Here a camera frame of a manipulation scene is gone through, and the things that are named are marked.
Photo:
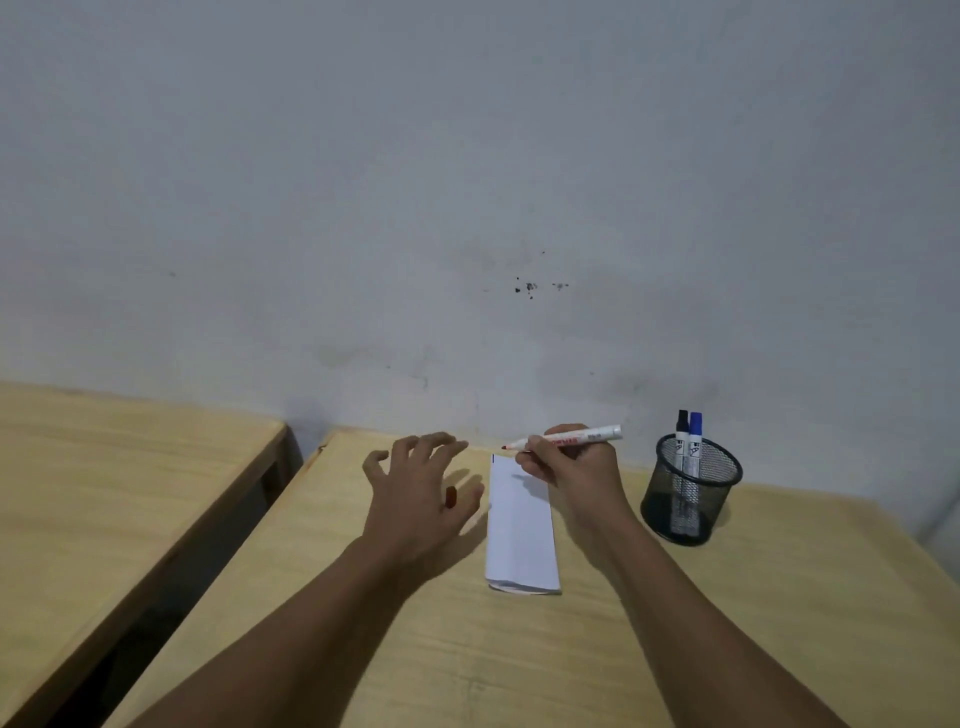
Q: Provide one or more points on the person's left hand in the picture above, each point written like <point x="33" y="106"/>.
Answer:
<point x="405" y="517"/>

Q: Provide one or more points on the person's right hand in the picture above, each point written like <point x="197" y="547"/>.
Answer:
<point x="589" y="480"/>

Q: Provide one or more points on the person's left little finger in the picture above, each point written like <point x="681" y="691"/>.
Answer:
<point x="376" y="469"/>

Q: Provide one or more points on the person's left middle finger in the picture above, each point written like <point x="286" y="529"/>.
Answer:
<point x="431" y="454"/>

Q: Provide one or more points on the person's left thumb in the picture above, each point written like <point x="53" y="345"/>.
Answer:
<point x="469" y="504"/>

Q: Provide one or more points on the person's right fingers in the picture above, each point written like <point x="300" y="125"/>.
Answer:
<point x="536" y="463"/>

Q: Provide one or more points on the white marker with red tip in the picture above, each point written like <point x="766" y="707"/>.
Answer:
<point x="602" y="433"/>

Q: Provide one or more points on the person's left forearm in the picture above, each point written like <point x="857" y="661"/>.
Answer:
<point x="300" y="637"/>

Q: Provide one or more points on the person's right forearm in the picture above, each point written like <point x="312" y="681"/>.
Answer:
<point x="690" y="622"/>

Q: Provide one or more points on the folded white paper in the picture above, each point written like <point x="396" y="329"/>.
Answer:
<point x="519" y="544"/>

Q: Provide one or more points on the black mesh pen holder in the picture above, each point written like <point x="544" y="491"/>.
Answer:
<point x="661" y="519"/>

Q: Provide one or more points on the white marker with black cap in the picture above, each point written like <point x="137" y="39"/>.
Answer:
<point x="682" y="424"/>

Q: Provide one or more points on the white marker with blue cap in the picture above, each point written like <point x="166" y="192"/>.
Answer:
<point x="696" y="427"/>

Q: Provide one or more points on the wooden side table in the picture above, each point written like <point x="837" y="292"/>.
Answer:
<point x="112" y="487"/>

